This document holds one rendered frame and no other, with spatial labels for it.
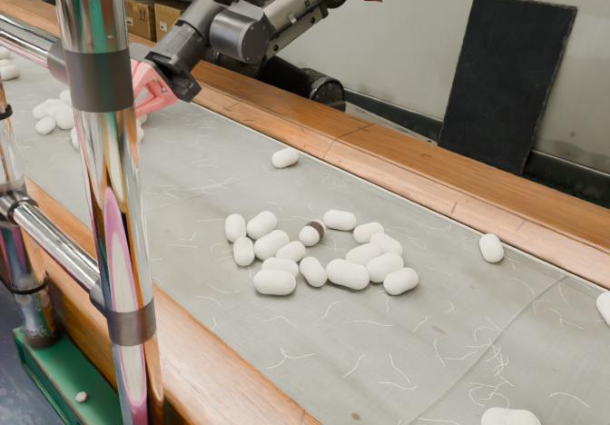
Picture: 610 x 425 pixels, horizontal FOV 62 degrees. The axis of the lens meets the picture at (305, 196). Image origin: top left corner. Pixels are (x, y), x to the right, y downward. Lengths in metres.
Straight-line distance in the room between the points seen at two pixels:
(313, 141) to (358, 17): 2.30
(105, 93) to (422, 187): 0.44
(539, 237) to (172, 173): 0.40
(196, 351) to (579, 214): 0.41
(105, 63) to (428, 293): 0.34
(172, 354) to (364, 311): 0.16
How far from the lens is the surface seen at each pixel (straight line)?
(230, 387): 0.33
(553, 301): 0.50
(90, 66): 0.20
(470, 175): 0.62
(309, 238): 0.48
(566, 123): 2.53
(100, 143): 0.21
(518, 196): 0.60
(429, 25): 2.72
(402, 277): 0.44
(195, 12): 0.74
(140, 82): 0.70
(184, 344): 0.36
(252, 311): 0.42
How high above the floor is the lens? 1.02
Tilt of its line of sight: 29 degrees down
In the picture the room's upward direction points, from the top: 5 degrees clockwise
